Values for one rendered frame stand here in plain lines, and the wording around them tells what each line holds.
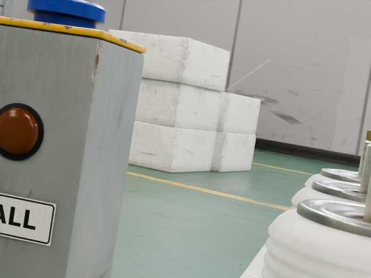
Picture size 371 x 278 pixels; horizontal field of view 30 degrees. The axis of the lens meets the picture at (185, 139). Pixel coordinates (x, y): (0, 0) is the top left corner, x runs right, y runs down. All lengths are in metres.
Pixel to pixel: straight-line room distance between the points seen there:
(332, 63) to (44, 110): 5.33
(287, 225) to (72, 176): 0.11
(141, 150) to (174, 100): 0.25
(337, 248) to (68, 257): 0.13
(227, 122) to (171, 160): 0.48
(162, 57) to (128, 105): 2.43
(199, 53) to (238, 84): 3.08
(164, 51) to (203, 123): 0.39
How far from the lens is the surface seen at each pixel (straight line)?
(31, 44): 0.33
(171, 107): 2.77
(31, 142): 0.33
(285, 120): 5.71
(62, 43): 0.33
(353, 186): 0.43
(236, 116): 3.22
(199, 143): 2.95
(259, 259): 0.53
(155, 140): 2.79
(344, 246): 0.25
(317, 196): 0.38
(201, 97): 2.93
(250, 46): 5.90
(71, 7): 0.35
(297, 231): 0.26
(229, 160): 3.21
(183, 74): 2.74
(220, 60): 3.02
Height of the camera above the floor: 0.29
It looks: 3 degrees down
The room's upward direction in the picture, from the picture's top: 9 degrees clockwise
